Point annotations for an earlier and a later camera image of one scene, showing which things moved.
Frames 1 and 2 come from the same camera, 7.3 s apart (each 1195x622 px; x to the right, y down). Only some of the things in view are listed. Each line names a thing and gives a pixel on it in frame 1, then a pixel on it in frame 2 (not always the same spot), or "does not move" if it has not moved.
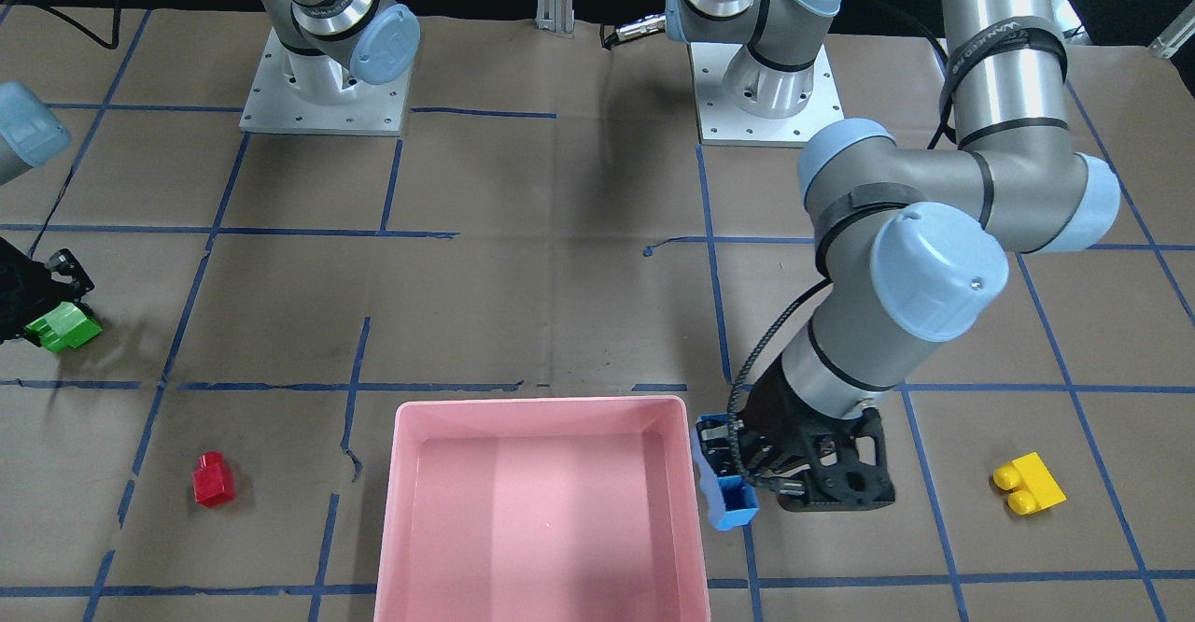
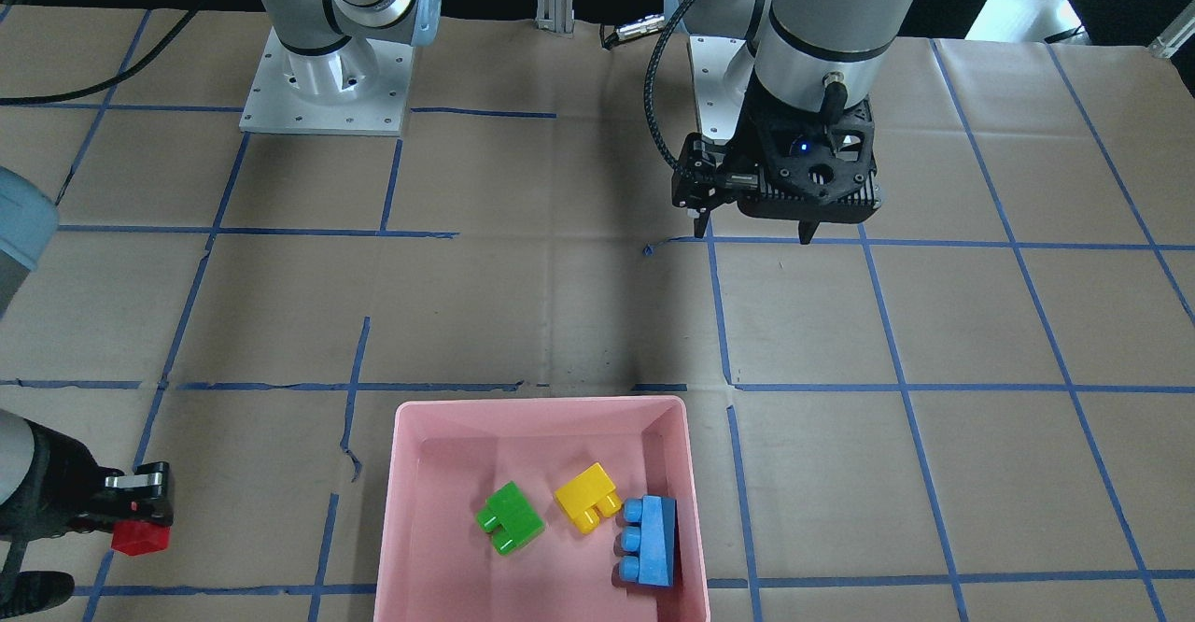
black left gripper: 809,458 to 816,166
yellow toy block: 1033,485 to 585,496
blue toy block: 730,501 to 648,541
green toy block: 63,328 to 511,518
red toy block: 215,481 to 135,538
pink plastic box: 543,510 does not move
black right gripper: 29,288 to 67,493
